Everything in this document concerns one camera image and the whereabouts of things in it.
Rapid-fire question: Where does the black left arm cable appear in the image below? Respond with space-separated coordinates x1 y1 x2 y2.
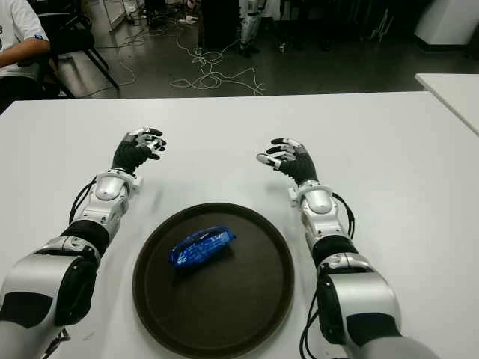
69 177 98 225

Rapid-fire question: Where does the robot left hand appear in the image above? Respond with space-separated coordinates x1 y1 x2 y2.
111 126 168 176

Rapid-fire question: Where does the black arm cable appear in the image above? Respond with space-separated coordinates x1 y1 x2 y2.
69 177 98 225
331 192 359 239

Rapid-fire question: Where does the black wheeled cabinet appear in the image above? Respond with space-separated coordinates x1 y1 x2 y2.
200 0 241 52

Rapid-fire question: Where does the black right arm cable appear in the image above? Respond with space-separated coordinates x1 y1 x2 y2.
331 192 359 239

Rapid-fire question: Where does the neighbouring white table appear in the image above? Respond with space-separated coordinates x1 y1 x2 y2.
414 73 479 138

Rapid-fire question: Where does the white board panel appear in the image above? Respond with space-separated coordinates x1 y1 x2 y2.
107 0 131 33

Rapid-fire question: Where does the person in white t-shirt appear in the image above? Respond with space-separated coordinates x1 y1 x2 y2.
0 0 52 113

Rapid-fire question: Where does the black chair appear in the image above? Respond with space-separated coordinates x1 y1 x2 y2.
35 0 120 100

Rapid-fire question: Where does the round dark brown tray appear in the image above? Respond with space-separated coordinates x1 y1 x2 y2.
131 202 296 358

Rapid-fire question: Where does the white pedestal with black base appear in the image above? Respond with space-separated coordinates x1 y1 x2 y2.
413 0 479 48

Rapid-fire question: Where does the blue Oreo packet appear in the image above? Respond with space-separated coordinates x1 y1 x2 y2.
167 224 237 271

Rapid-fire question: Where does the tangled white floor cable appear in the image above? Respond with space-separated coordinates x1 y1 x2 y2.
112 18 267 96

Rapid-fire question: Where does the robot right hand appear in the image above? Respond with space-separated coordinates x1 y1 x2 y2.
256 137 319 186

